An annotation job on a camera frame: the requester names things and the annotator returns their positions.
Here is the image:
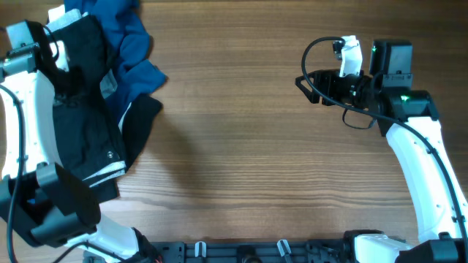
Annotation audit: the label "black shorts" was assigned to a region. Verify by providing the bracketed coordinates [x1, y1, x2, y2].
[45, 15, 126, 187]

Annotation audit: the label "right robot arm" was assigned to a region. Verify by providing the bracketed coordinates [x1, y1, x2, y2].
[295, 35, 467, 262]

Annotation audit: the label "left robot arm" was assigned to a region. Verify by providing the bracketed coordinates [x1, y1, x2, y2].
[1, 20, 159, 262]

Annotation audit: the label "black garment under pile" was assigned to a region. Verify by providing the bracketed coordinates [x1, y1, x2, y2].
[87, 95, 163, 203]

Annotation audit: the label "blue t-shirt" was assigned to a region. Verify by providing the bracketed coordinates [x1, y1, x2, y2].
[64, 0, 166, 120]

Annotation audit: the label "white garment in pile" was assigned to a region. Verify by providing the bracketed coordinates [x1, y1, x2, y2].
[48, 6, 122, 129]

